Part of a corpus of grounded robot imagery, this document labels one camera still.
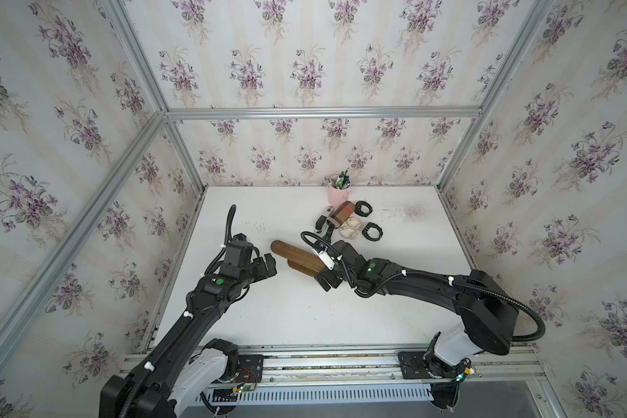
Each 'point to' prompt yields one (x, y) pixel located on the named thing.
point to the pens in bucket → (341, 182)
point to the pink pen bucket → (337, 197)
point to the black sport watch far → (358, 208)
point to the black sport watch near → (369, 225)
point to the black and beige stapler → (321, 221)
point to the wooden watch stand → (302, 261)
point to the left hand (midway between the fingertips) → (263, 265)
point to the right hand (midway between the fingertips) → (328, 264)
